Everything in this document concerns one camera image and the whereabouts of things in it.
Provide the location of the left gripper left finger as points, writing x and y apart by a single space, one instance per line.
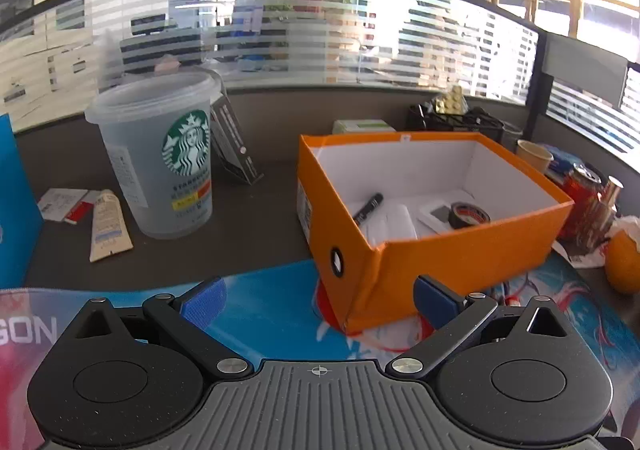
179 323

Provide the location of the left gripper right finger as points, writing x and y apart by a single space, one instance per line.
457 321

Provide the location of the white device with screen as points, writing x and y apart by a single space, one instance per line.
441 217

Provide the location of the black tape roll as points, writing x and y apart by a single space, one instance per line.
464 215

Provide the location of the black marker pen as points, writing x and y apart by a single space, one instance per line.
372 204

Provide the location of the colourful anime desk mat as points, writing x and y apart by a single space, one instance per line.
275 313

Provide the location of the beige cream tube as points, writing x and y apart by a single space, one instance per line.
109 235

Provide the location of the orange cardboard box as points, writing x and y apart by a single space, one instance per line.
370 286

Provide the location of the red drink can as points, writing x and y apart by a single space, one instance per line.
582 185

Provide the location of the white red paper packet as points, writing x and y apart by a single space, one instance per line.
67 205

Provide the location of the gold perfume bottle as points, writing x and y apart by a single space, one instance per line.
599 216

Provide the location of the orange fruit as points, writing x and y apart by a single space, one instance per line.
622 264

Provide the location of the black leaflet box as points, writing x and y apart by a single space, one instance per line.
229 144

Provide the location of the paper cup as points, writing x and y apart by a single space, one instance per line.
535 154

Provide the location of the blue patterned pouch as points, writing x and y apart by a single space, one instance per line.
562 163

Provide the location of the blue paper bag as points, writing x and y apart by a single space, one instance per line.
20 217

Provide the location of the Starbucks plastic cup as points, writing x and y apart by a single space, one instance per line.
156 132

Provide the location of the white crumpled tissue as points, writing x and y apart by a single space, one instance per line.
624 227

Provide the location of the black mesh organizer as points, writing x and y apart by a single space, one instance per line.
422 118

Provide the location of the yellow building block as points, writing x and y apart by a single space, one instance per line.
452 102

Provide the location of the green white box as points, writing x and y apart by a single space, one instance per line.
360 126

